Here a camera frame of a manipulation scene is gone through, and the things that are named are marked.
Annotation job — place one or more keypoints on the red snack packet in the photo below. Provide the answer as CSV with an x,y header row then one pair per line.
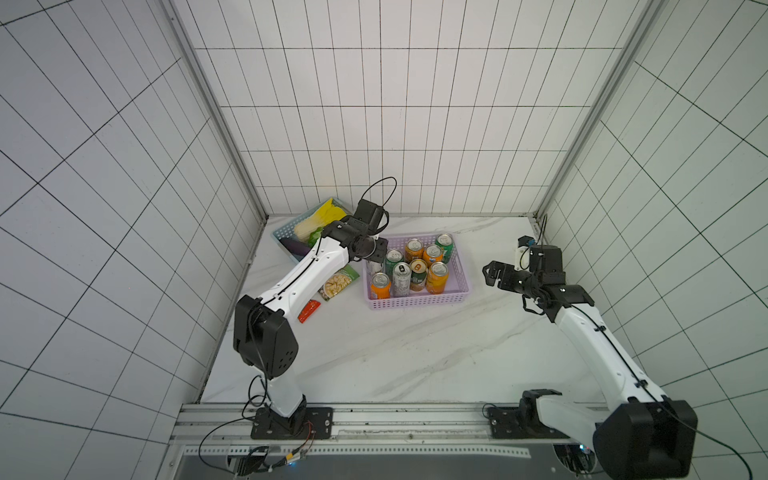
x,y
308,310

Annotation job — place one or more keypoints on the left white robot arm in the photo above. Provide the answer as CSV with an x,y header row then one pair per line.
x,y
263,326

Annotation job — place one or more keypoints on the yellow napa cabbage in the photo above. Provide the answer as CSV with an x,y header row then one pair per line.
x,y
324,215

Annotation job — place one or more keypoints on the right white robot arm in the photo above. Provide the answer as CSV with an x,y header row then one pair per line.
x,y
642,433

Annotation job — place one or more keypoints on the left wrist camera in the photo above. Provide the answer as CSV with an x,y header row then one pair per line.
x,y
369,213

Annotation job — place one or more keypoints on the blue plastic basket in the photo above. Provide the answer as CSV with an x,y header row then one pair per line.
x,y
287,229

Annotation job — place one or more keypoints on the purple plastic basket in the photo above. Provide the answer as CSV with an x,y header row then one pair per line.
x,y
458,287

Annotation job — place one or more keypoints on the orange fanta can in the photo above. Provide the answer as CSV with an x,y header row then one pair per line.
x,y
432,254
380,286

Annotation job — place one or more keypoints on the green lettuce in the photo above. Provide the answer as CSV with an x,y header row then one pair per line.
x,y
315,236

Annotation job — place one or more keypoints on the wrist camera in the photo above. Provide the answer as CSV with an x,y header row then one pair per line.
x,y
369,213
526,241

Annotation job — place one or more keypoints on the tall silver can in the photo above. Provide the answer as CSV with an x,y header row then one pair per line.
x,y
401,280

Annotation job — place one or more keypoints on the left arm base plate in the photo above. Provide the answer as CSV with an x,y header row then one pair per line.
x,y
306,422

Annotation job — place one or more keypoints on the green gold-top can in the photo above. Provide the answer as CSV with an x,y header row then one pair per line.
x,y
419,271

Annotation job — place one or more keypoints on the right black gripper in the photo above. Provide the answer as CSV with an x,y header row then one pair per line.
x,y
505,275

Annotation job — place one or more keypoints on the orange Fanta can front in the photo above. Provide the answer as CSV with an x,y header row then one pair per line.
x,y
380,286

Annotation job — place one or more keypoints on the orange Fanta can back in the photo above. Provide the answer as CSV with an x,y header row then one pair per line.
x,y
432,254

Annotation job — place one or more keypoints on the green Sprite can left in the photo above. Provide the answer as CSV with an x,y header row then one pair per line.
x,y
393,257

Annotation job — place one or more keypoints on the green Sprite can back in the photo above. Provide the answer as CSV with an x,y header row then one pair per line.
x,y
445,242

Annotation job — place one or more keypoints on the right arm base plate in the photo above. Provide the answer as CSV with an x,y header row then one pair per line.
x,y
509,423

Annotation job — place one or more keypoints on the green soup mix packet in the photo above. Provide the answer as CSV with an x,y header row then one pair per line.
x,y
338,282

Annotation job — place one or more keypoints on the orange Schweppes can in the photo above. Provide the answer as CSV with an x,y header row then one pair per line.
x,y
437,277

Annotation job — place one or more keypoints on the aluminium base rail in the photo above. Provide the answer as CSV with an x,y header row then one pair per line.
x,y
223,429

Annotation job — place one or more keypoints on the purple eggplant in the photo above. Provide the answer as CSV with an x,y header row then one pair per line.
x,y
295,247

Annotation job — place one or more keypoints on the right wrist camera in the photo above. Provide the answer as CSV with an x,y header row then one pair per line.
x,y
526,241

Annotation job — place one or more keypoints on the small silver can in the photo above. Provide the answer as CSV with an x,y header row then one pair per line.
x,y
374,267

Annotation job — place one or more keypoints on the green sprite can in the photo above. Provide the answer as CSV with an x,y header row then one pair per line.
x,y
393,257
445,242

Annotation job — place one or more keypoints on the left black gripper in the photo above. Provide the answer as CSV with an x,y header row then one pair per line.
x,y
380,251

